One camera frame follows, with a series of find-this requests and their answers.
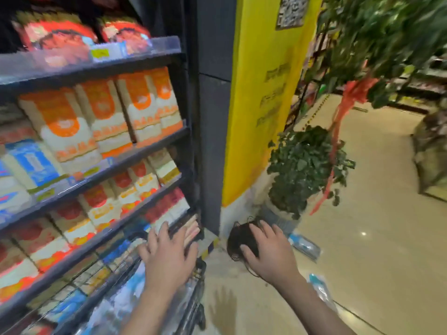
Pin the person's right hand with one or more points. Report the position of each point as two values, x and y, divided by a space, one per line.
276 258

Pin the person's left hand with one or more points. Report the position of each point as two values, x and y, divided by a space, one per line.
167 263

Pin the person's right thumb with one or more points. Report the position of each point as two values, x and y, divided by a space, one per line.
248 255

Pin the person's right middle finger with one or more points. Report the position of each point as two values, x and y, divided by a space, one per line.
268 228

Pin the person's left thumb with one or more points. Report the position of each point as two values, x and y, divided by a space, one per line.
192 252

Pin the person's left little finger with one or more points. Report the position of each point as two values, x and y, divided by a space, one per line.
143 252

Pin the person's left middle finger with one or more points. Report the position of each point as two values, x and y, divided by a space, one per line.
164 233

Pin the black hair-like bundle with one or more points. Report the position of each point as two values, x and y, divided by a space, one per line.
239 238

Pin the person's left forearm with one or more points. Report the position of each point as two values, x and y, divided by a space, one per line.
150 312

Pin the person's right forearm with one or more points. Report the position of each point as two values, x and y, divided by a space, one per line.
310 307

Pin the grey plant pot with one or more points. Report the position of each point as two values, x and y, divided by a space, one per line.
279 218

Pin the red white pack stack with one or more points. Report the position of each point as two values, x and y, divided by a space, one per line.
167 209

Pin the clear plastic bottle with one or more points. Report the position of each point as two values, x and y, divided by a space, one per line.
321 291
305 245

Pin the clear plastic bagged goods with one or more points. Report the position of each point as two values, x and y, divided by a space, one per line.
122 300

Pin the row of red white packets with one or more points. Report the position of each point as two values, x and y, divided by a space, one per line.
97 205

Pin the small green potted plant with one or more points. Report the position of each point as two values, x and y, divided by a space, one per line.
303 167

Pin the dark metal shelf rack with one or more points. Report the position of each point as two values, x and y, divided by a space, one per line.
194 136

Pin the orange white food packet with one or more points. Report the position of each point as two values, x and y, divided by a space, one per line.
141 104
104 118
167 101
63 132

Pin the blue white food packet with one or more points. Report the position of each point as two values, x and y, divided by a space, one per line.
12 195
35 163

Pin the red ribbon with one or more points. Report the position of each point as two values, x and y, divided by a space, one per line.
349 97

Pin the brown mottled display stand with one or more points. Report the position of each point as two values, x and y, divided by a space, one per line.
431 153

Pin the yellow price label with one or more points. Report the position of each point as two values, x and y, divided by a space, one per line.
100 53

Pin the red printed food packet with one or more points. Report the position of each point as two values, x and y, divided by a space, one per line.
124 33
59 36

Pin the clear plastic shelf guard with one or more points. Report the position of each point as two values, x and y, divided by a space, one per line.
42 64

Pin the background store shelves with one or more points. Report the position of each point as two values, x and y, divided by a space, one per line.
422 87

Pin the tall green leafy tree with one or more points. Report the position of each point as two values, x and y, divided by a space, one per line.
384 34

